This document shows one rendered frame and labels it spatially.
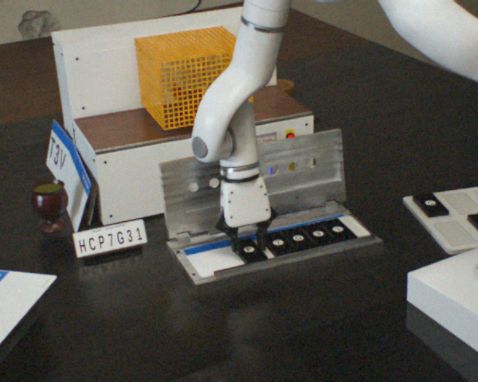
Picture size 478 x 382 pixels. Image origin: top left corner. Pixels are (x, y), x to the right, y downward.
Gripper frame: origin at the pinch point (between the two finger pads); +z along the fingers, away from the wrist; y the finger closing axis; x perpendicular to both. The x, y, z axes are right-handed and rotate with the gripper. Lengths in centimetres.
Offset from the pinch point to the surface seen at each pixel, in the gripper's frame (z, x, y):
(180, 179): -14.8, 9.9, -10.8
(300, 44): -24, 133, 74
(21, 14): -43, 180, -14
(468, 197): 3, 6, 59
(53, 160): -12, 65, -29
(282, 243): 1.5, 0.0, 7.8
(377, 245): 4.6, -6.4, 27.6
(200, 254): 1.6, 5.2, -9.8
